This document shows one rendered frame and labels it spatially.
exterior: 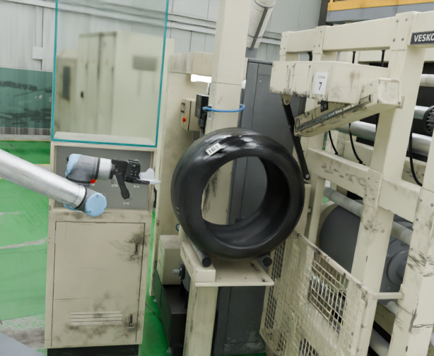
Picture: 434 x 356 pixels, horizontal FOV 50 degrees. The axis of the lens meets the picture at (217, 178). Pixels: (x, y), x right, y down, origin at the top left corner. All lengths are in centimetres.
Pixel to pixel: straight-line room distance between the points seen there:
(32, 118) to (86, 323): 858
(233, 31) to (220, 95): 30
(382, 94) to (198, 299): 141
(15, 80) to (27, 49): 71
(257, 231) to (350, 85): 87
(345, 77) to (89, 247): 163
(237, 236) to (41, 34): 930
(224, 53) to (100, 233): 118
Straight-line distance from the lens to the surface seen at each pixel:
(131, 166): 193
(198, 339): 267
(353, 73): 183
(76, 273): 275
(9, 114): 1105
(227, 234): 230
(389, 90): 180
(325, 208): 283
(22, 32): 1110
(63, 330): 291
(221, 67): 227
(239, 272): 224
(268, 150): 196
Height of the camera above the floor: 168
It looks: 12 degrees down
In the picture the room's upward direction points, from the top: 6 degrees clockwise
